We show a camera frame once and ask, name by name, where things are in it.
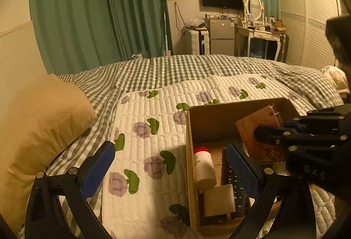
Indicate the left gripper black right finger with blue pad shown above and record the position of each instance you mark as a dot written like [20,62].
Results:
[295,217]

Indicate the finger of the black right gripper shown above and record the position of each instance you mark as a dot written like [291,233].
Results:
[316,138]
[328,118]

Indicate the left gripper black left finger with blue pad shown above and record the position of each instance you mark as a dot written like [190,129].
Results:
[45,217]

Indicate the black TV remote control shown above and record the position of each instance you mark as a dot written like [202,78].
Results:
[242,202]

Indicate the silver white rounded box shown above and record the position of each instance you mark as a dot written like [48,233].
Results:
[219,201]

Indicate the white bottle red cap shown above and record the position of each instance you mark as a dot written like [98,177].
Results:
[205,178]

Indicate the white crumpled cloth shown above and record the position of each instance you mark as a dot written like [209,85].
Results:
[337,78]

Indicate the brown cardboard box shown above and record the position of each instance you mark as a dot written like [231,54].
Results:
[214,127]

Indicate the tan pillow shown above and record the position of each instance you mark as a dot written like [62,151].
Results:
[41,121]

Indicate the white floral quilted mat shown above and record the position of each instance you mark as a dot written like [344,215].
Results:
[144,192]

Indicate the white dressing table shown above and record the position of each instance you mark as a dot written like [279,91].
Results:
[260,35]

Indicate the white louvred wardrobe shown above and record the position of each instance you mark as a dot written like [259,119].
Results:
[305,22]

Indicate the silver mini fridge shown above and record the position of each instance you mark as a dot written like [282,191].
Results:
[222,36]

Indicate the white suitcase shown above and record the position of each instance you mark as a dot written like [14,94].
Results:
[197,42]

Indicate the white oval vanity mirror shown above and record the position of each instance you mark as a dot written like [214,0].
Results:
[254,9]

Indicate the grey checked bed cover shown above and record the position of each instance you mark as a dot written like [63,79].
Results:
[105,86]

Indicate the green curtain left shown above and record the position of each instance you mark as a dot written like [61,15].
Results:
[79,35]

